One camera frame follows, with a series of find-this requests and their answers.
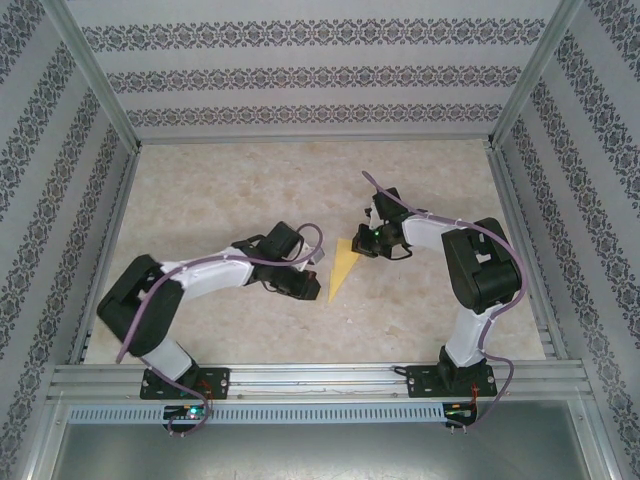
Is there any yellow paper sheet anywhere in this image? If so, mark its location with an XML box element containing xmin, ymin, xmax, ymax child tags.
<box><xmin>327</xmin><ymin>238</ymin><xmax>374</xmax><ymax>305</ymax></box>

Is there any grey metal panel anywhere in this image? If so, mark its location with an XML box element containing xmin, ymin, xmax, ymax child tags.
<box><xmin>19</xmin><ymin>399</ymin><xmax>621</xmax><ymax>480</ymax></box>

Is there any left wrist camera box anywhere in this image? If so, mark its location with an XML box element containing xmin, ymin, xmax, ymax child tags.
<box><xmin>292</xmin><ymin>247</ymin><xmax>326</xmax><ymax>274</ymax></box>

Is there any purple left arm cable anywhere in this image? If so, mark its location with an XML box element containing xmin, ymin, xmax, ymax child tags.
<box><xmin>115</xmin><ymin>223</ymin><xmax>326</xmax><ymax>437</ymax></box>

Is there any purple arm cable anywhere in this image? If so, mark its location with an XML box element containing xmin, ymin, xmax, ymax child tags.
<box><xmin>115</xmin><ymin>223</ymin><xmax>326</xmax><ymax>437</ymax></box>
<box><xmin>361</xmin><ymin>171</ymin><xmax>531</xmax><ymax>435</ymax></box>

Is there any aluminium mounting rail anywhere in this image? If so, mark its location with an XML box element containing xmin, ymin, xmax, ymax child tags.
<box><xmin>47</xmin><ymin>363</ymin><xmax>596</xmax><ymax>401</ymax></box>

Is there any aluminium side rail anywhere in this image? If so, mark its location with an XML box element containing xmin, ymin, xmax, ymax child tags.
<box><xmin>67</xmin><ymin>144</ymin><xmax>144</xmax><ymax>366</ymax></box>
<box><xmin>487</xmin><ymin>142</ymin><xmax>569</xmax><ymax>361</ymax></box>

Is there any grey slotted cable duct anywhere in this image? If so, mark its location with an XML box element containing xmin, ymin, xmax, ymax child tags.
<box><xmin>67</xmin><ymin>403</ymin><xmax>446</xmax><ymax>424</ymax></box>

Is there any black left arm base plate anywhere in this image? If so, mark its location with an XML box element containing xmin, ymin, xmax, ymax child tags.
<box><xmin>139</xmin><ymin>367</ymin><xmax>231</xmax><ymax>401</ymax></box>

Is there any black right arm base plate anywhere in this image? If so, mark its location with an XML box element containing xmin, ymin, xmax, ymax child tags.
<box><xmin>407</xmin><ymin>364</ymin><xmax>499</xmax><ymax>400</ymax></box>

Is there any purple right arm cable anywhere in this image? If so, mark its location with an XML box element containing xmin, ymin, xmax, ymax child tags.
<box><xmin>361</xmin><ymin>171</ymin><xmax>531</xmax><ymax>435</ymax></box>

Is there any aluminium frame post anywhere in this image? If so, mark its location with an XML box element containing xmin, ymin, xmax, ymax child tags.
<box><xmin>39</xmin><ymin>0</ymin><xmax>144</xmax><ymax>151</ymax></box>
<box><xmin>487</xmin><ymin>0</ymin><xmax>586</xmax><ymax>151</ymax></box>

